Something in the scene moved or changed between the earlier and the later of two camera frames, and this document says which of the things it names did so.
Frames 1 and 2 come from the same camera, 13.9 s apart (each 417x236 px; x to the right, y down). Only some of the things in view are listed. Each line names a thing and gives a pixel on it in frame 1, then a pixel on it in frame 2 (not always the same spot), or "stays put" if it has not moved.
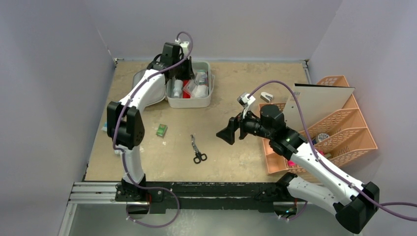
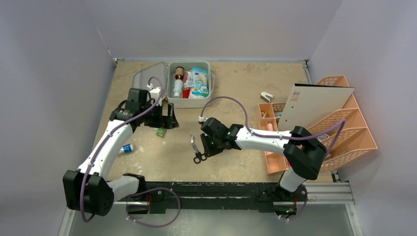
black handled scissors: x=199 y=156 stays put
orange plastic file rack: x=339 y=134 stays put
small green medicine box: x=162 y=130 stays put
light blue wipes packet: x=105 y=127 -> x=200 y=81
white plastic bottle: x=177 y=90 stays put
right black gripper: x=241 y=127 -> x=206 y=148
